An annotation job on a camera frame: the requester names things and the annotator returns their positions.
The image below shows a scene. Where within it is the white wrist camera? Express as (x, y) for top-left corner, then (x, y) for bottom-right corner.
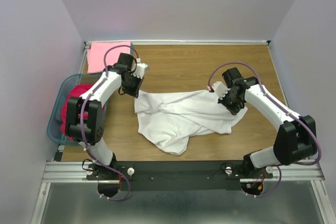
(131, 58), (150, 79)
(207, 81), (229, 100)

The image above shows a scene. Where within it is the folded pink t-shirt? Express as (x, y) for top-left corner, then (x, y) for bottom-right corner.
(87, 41), (131, 74)

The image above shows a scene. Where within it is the folded teal t-shirt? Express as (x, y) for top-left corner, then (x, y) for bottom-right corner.
(130, 42), (134, 56)

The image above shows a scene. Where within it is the red t-shirt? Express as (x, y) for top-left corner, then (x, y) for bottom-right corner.
(61, 84), (106, 145)

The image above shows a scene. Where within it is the aluminium frame rail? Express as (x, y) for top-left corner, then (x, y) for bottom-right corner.
(32, 162), (335, 223)

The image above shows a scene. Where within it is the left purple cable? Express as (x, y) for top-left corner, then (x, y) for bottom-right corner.
(80, 45), (141, 202)

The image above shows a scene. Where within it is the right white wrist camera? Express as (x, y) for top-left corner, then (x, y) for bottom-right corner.
(207, 81), (229, 100)

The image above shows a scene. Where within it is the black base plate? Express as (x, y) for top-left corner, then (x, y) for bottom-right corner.
(82, 159), (273, 199)

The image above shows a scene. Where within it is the blue plastic basket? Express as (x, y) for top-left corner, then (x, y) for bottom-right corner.
(47, 73), (101, 146)

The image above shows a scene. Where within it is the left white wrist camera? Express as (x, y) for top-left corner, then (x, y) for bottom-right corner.
(131, 58), (150, 79)

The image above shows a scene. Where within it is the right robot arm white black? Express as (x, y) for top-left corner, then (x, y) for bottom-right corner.
(211, 68), (318, 178)

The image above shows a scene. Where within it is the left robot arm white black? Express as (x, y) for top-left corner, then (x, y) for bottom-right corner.
(65, 53), (149, 179)

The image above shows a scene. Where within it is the white t-shirt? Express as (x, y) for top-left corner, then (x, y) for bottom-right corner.
(134, 90), (248, 156)

